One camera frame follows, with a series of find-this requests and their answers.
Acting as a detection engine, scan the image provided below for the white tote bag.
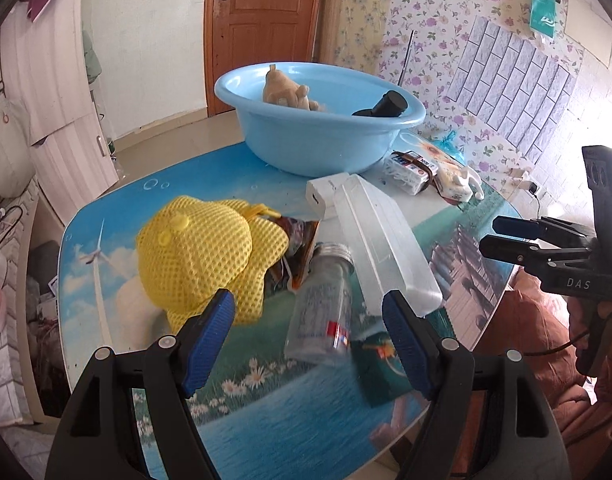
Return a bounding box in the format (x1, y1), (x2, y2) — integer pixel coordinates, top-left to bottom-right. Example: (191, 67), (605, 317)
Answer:
(0, 100), (34, 198)

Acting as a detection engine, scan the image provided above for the landscape print desktop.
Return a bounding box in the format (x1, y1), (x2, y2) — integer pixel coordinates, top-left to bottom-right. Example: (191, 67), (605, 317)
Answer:
(58, 130), (524, 480)

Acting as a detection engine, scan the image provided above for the person's right hand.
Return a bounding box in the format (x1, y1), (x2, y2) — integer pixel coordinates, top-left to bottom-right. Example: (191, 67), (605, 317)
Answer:
(567, 301), (593, 372)

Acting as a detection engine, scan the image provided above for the teal plastic trash bag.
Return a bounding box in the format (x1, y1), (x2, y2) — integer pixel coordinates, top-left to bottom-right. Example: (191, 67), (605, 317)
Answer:
(437, 130), (468, 163)

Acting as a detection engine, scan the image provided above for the grey brick wall sticker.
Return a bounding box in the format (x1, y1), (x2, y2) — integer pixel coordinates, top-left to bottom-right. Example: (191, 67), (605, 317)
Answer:
(446, 15), (579, 166)

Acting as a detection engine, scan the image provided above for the cotton swab box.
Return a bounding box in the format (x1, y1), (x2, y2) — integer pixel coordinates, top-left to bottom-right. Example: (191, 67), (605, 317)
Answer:
(383, 150), (439, 196)

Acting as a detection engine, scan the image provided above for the orange brown blanket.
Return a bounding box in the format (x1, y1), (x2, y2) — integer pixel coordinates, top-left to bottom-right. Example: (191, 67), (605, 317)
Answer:
(466, 265), (612, 480)

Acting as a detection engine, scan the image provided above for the orange brown snack packet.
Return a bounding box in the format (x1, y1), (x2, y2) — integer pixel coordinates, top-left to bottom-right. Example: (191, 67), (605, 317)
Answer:
(266, 212), (322, 291)

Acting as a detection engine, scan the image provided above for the yellow mesh hat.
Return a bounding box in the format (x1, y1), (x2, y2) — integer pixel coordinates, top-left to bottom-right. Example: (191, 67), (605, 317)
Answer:
(136, 196), (290, 335)

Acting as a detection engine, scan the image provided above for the white wooden wardrobe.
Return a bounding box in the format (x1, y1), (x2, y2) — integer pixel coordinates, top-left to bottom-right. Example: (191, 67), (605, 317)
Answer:
(1, 0), (122, 201)

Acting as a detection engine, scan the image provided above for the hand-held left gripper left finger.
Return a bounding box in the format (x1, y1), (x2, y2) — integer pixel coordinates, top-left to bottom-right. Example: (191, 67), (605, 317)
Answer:
(46, 287), (237, 480)

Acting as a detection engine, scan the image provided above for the teal hanging package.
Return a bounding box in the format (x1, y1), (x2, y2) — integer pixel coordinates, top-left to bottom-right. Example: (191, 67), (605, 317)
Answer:
(528, 0), (569, 41)

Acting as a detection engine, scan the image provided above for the black flashlight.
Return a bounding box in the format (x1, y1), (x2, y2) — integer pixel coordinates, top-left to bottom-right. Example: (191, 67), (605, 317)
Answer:
(351, 90), (409, 118)

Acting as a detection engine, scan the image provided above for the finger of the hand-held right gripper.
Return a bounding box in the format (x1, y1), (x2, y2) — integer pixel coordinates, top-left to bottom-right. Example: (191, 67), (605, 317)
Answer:
(478, 233), (595, 274)
(492, 215), (596, 249)

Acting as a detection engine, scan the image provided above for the light blue plastic basin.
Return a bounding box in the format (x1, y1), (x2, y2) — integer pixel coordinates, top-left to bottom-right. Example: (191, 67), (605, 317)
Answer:
(214, 62), (427, 178)

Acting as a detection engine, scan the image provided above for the clear plastic bottle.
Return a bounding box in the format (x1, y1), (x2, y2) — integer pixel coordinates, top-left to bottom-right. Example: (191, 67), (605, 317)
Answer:
(284, 241), (356, 367)

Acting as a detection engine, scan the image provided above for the translucent plastic box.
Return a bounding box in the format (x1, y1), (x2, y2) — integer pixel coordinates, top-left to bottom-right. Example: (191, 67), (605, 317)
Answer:
(334, 174), (443, 318)

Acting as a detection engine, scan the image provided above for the white rabbit plush toy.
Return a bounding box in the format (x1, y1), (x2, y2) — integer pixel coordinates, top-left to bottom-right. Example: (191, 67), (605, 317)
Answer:
(435, 157), (483, 204)

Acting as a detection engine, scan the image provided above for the green padded coat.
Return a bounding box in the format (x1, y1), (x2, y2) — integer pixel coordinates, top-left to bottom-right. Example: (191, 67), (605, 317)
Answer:
(82, 35), (103, 86)

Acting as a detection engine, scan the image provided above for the brown plush toy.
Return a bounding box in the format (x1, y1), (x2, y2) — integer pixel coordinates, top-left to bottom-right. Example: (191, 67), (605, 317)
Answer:
(262, 64), (321, 112)

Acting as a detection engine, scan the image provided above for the brown wooden door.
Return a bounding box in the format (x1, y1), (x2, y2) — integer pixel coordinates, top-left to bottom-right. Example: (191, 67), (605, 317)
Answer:
(204, 0), (327, 117)

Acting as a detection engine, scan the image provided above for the brown hair tie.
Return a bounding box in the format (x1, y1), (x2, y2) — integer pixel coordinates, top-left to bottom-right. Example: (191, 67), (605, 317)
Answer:
(391, 151), (437, 192)

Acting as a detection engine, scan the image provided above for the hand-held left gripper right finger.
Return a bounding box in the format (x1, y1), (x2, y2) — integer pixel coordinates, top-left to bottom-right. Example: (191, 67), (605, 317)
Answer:
(381, 290), (572, 480)

